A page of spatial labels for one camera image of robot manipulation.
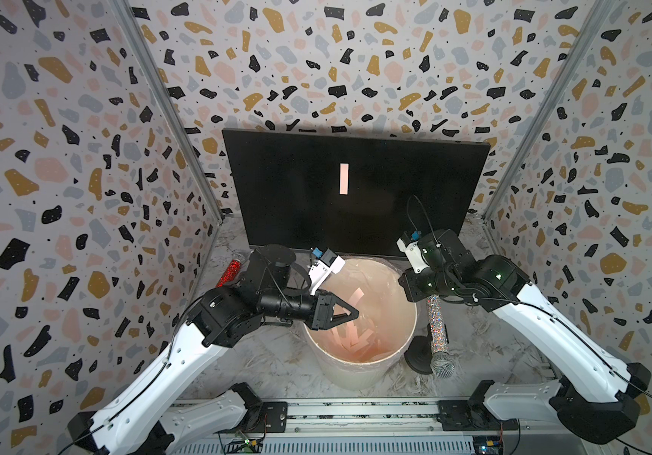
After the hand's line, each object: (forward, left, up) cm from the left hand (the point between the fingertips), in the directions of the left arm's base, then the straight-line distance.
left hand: (357, 317), depth 54 cm
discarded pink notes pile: (+6, -2, -27) cm, 28 cm away
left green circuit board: (-17, +28, -38) cm, 50 cm away
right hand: (+13, -11, -8) cm, 19 cm away
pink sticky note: (+6, 0, -2) cm, 6 cm away
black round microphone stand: (+4, -20, -35) cm, 40 cm away
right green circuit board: (-17, -33, -38) cm, 53 cm away
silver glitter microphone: (-4, -19, -15) cm, 24 cm away
